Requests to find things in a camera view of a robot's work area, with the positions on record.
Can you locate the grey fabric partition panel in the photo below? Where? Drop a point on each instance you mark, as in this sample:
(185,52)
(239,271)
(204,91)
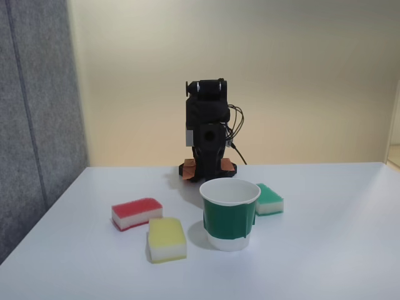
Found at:
(34,109)

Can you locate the red and white sponge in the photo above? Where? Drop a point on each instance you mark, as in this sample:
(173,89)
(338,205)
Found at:
(137,207)

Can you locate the yellow and white sponge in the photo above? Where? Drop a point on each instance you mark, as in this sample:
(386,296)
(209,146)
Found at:
(166,234)

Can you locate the green and white sponge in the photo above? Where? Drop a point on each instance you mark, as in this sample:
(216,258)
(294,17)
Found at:
(269,200)

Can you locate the white paper cup green tape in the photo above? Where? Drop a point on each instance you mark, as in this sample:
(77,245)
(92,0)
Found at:
(226,218)

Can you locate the orange tape piece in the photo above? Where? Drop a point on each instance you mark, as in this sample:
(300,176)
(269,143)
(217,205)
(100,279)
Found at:
(188,170)
(228,164)

